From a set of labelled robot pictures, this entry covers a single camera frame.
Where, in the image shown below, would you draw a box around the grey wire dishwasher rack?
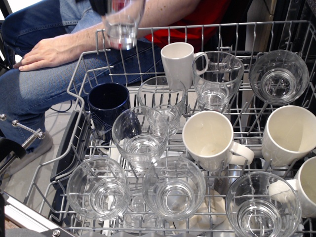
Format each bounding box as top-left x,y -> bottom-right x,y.
24,20 -> 316,237

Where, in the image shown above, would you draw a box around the grey shoe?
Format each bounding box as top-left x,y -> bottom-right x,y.
4,132 -> 53,177

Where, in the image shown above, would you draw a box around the red shirt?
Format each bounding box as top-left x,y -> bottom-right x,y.
145,0 -> 231,52

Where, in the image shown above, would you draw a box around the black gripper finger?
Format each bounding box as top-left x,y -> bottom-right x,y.
90,0 -> 108,16

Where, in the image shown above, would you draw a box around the clear glass centre back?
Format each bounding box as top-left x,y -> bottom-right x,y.
137,76 -> 187,136

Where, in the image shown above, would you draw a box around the clear glass cup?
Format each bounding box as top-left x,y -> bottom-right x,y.
102,0 -> 146,50

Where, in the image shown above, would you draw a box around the clear glass far right back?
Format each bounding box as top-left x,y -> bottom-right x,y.
249,50 -> 309,105

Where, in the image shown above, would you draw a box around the person's bare forearm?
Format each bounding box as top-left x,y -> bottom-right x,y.
68,0 -> 199,54

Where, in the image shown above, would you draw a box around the clear glass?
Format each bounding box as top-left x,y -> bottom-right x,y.
137,76 -> 187,136
249,50 -> 309,105
112,106 -> 169,173
225,171 -> 301,237
193,51 -> 244,113
66,158 -> 130,220
142,156 -> 206,221

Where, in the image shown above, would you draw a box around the blue denim jeans legs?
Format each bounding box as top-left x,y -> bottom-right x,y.
0,0 -> 162,125

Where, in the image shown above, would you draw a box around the person's bare hand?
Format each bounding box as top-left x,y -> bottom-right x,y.
13,34 -> 81,72

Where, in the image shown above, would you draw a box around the clear glass front left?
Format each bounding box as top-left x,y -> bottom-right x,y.
66,158 -> 130,220

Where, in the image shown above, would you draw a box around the white mug centre with handle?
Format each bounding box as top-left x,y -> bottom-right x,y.
182,111 -> 255,172

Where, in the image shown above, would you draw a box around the chrome metal handle left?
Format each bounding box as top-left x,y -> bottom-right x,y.
0,114 -> 49,150

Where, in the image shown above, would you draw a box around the white mug back centre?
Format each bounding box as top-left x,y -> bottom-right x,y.
160,42 -> 208,89

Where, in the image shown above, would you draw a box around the white cloth under rack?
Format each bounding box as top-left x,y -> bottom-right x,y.
169,189 -> 232,237

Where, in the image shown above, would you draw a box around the dark blue ceramic mug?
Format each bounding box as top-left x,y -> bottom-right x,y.
87,82 -> 130,145

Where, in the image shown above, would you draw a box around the large white mug right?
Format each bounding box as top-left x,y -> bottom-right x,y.
261,105 -> 316,166

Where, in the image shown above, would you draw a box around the clear glass front right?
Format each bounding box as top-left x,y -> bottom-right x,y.
225,171 -> 301,237

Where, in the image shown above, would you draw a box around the white mug far right edge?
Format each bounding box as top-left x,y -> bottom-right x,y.
268,157 -> 316,218

